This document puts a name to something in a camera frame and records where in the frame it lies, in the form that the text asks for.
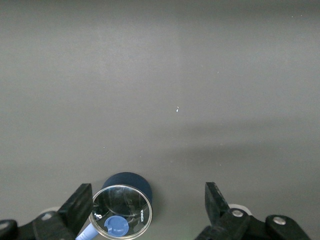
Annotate dark blue saucepan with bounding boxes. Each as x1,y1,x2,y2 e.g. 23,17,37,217
74,171,154,240

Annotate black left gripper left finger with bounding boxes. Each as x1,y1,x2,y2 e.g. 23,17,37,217
0,183,94,240

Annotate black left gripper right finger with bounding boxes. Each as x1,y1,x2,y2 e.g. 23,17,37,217
196,181,313,240

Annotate glass lid with blue knob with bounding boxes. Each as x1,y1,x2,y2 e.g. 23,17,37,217
88,184,153,240

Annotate dark grey table mat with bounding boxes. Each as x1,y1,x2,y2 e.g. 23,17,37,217
0,0,320,240

